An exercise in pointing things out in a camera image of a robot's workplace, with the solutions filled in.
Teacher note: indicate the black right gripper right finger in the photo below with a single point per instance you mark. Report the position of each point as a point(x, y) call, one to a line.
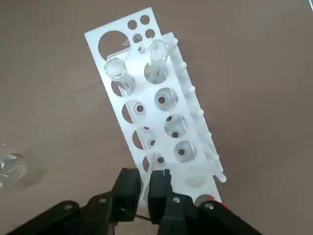
point(159, 195)

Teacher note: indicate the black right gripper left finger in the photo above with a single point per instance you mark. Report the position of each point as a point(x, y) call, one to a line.
point(127, 193)

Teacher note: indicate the thin glass stirring rod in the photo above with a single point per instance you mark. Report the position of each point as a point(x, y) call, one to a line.
point(148, 181)

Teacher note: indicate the white plastic test-tube rack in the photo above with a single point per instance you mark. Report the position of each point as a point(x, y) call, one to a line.
point(146, 127)

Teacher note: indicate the small clear glass beaker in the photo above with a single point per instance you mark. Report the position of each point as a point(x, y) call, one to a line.
point(11, 169)

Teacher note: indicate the clear glass test tube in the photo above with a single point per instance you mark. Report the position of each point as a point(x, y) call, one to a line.
point(157, 56)
point(119, 73)

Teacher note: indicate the dropper with red bulb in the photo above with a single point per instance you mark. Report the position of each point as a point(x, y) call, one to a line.
point(221, 200)

